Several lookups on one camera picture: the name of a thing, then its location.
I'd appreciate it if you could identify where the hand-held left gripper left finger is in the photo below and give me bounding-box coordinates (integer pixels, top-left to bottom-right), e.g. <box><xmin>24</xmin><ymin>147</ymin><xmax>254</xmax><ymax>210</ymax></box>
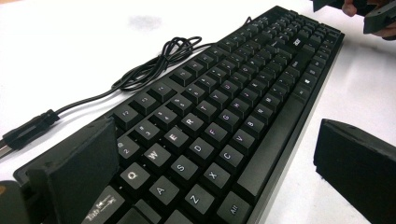
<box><xmin>26</xmin><ymin>116</ymin><xmax>120</xmax><ymax>224</ymax></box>

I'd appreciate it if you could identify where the black computer keyboard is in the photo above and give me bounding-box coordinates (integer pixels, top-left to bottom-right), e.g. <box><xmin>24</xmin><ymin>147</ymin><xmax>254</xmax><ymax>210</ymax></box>
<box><xmin>12</xmin><ymin>5</ymin><xmax>346</xmax><ymax>224</ymax></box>

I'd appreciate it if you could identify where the black keyboard cable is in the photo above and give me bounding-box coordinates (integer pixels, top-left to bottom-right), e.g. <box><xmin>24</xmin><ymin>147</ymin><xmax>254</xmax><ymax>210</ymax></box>
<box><xmin>0</xmin><ymin>17</ymin><xmax>254</xmax><ymax>161</ymax></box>

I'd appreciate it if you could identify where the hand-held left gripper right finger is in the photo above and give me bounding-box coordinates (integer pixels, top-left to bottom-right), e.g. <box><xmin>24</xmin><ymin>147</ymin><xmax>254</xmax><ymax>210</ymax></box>
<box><xmin>313</xmin><ymin>119</ymin><xmax>396</xmax><ymax>224</ymax></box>

